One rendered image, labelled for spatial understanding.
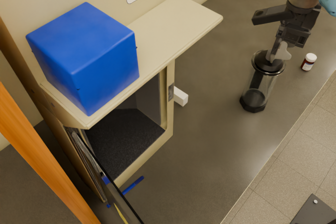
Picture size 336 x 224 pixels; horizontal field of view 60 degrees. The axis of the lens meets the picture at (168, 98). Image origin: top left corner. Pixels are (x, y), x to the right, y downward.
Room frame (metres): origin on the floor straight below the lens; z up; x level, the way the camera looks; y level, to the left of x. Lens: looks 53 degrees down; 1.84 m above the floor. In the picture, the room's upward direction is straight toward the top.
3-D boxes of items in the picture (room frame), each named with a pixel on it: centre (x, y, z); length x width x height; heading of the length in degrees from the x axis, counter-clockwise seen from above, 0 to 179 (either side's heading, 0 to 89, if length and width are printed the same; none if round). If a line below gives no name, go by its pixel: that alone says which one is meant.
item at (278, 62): (0.66, -0.33, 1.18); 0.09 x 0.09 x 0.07
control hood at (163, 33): (0.36, 0.05, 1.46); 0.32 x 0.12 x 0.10; 138
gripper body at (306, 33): (0.65, -0.35, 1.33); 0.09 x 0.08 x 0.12; 63
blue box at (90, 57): (0.29, 0.11, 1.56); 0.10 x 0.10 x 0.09; 48
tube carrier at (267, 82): (0.66, -0.33, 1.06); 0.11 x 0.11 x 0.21
